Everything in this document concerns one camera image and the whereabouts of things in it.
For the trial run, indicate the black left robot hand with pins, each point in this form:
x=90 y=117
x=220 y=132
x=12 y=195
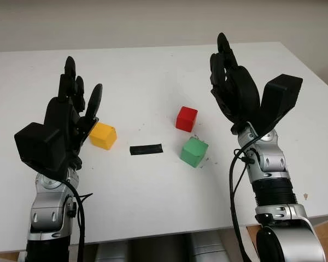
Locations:
x=58 y=114

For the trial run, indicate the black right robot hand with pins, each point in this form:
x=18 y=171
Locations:
x=243 y=92

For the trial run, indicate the yellow wooden block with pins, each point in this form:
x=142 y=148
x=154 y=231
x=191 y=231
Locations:
x=102 y=136

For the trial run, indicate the red wooden block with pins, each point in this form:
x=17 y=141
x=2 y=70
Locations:
x=186 y=117

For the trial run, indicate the green wooden block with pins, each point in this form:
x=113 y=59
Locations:
x=192 y=152

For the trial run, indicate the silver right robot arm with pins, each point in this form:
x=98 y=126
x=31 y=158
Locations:
x=270 y=163

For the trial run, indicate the black tape strip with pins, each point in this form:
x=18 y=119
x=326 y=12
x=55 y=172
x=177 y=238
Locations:
x=146 y=149

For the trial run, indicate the silver left robot leg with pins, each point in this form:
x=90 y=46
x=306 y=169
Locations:
x=112 y=252

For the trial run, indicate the silver robot leg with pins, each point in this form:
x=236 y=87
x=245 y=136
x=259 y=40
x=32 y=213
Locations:
x=210 y=249
x=112 y=252

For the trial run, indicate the white table leg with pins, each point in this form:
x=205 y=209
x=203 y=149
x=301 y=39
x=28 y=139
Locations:
x=240 y=245

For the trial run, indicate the silver right robot leg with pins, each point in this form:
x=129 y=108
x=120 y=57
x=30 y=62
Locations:
x=210 y=249

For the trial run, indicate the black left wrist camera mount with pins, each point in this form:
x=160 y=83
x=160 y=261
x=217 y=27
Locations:
x=38 y=144

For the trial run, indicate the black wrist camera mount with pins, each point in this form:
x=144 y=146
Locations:
x=38 y=144
x=281 y=92

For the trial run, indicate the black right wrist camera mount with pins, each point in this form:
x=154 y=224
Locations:
x=281 y=92

